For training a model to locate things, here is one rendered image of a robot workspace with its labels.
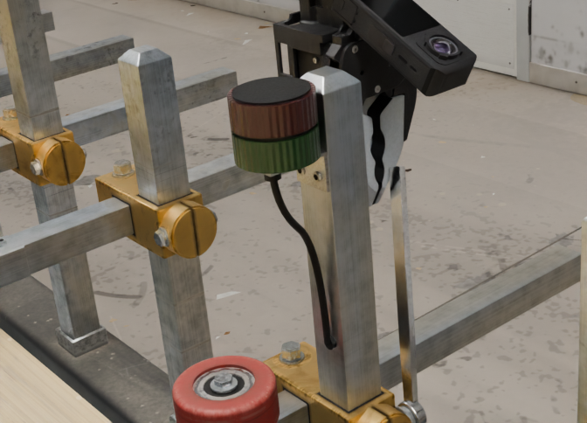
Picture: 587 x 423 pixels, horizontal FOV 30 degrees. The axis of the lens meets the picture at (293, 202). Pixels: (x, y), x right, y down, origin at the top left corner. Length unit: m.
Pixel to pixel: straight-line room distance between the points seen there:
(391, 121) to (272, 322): 1.85
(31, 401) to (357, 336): 0.26
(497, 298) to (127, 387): 0.44
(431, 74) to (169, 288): 0.38
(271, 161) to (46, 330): 0.71
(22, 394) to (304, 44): 0.35
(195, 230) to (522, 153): 2.64
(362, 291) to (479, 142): 2.86
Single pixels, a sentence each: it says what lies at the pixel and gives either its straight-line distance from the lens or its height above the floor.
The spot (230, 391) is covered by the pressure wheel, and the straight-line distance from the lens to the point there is 0.84.
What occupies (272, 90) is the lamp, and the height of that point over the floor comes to 1.14.
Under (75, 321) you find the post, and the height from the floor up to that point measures 0.74.
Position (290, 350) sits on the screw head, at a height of 0.88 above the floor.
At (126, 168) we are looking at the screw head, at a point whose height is 0.98.
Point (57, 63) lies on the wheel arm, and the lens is 1.54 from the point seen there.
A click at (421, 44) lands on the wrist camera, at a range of 0.78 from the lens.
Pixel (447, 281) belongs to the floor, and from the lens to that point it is 2.82.
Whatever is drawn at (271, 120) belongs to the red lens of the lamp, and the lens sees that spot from 0.71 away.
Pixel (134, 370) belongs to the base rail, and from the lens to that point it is 1.27.
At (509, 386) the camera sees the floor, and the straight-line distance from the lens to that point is 2.43.
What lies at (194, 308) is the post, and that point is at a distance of 1.06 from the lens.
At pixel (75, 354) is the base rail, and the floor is 0.71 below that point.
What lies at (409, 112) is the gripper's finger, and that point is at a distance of 0.89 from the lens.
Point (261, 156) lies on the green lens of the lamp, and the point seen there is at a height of 1.10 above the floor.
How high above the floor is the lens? 1.37
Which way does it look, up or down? 25 degrees down
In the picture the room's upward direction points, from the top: 6 degrees counter-clockwise
